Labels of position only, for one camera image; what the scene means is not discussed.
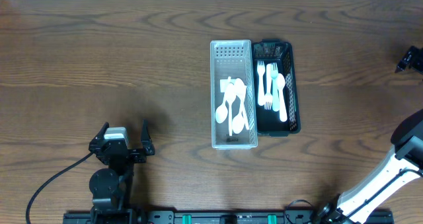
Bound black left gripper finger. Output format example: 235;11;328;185
141;120;154;150
89;122;109;145

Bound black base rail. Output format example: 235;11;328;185
62;209;395;224

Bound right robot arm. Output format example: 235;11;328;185
313;110;422;223

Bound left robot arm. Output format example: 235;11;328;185
89;120;155;223

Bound white plastic fork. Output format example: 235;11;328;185
264;63;272;110
270;63;280;112
257;60;266;106

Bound white plastic spoon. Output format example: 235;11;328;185
235;78;250;130
225;83;236;136
231;85;247;135
215;77;231;124
277;73;288;122

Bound black plastic basket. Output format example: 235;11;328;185
252;39;301;137

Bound clear plastic basket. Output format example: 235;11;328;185
210;40;258;150

